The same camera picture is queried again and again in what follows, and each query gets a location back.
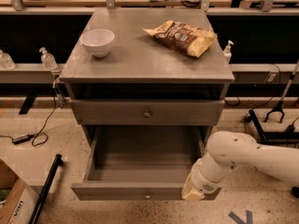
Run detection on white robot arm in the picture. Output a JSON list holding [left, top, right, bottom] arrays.
[[181, 131, 299, 201]]

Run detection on clear glass jar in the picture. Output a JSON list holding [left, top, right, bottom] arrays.
[[0, 49, 16, 70]]

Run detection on black metal bar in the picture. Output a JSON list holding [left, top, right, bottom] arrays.
[[28, 154, 64, 224]]

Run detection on yellow brown chip bag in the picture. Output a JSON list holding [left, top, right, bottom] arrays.
[[144, 21, 217, 58]]

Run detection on cardboard box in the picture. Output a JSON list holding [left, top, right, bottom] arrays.
[[0, 160, 38, 224]]

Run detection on grabber stick tool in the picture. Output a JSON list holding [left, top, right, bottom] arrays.
[[264, 60, 299, 122]]

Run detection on black table leg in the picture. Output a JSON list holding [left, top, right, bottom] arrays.
[[249, 109, 268, 143]]

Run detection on white pump bottle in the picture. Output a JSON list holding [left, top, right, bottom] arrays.
[[223, 40, 234, 63]]

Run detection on white ceramic bowl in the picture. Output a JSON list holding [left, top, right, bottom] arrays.
[[79, 29, 115, 58]]

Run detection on grey wooden drawer cabinet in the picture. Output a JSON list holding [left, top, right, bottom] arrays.
[[60, 8, 234, 140]]

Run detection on clear sanitizer pump bottle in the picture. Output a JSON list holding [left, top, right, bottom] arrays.
[[39, 47, 58, 70]]

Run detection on black power adapter with cable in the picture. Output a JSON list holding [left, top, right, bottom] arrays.
[[1, 78, 65, 147]]

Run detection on grey drawer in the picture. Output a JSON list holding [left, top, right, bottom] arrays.
[[70, 99, 224, 126], [70, 125, 222, 202]]

